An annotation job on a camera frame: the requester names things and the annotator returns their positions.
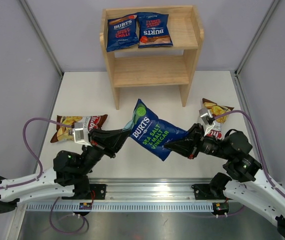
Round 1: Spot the chuba cassava chips bag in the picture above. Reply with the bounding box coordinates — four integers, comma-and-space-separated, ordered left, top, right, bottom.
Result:
201, 97, 235, 141
50, 114, 108, 143

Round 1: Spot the right Chuba cassava chips bag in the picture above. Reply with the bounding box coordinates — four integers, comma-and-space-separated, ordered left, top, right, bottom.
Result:
201, 97, 235, 141

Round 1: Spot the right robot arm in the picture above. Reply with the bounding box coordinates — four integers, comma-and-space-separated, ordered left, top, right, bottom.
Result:
165, 123, 285, 238

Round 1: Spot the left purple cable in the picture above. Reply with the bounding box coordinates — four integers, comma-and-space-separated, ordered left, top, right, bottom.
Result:
0, 117, 75, 201

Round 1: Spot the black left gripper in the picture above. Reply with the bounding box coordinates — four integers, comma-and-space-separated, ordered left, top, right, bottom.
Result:
76, 127, 131, 175

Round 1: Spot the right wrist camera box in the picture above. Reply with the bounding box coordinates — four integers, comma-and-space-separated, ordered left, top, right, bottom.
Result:
199, 107, 217, 136

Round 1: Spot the left aluminium frame post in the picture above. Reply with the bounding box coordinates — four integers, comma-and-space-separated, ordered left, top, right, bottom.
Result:
18, 0, 64, 79

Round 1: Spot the small Burts sweet chilli bag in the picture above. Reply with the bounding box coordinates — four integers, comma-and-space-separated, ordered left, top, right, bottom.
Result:
137, 12, 173, 49

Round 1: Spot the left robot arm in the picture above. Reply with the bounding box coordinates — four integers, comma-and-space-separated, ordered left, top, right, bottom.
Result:
0, 129, 131, 214

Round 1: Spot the large Burts sweet chilli bag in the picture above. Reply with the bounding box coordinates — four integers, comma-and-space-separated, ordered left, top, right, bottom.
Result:
106, 13, 139, 52

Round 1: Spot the wooden two-tier shelf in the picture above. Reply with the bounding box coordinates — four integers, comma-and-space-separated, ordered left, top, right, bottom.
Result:
99, 5, 205, 110

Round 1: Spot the aluminium frame post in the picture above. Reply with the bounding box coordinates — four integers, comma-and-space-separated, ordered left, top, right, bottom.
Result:
18, 0, 64, 79
234, 0, 282, 78

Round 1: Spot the right aluminium frame post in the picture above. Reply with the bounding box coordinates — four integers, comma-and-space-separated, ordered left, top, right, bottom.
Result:
234, 0, 282, 78

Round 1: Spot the white slotted cable duct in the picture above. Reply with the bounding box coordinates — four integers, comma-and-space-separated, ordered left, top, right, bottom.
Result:
26, 202, 214, 213

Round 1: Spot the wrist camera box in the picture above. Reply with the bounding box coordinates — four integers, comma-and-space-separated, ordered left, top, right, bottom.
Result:
199, 107, 217, 136
71, 122, 91, 146

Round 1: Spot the aluminium rail base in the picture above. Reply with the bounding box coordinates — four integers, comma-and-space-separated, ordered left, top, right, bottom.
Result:
19, 176, 285, 213

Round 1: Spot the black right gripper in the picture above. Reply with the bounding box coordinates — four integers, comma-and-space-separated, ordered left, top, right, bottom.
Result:
165, 122, 233, 160

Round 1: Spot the Burts sea salt vinegar bag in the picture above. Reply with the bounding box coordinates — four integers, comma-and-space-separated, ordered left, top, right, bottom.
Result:
124, 98, 188, 161

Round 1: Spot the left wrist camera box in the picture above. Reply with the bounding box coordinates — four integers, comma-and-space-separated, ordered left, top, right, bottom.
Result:
71, 122, 91, 146

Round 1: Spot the left Chuba cassava chips bag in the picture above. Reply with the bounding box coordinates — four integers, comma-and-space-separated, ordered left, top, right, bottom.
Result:
50, 114, 108, 143

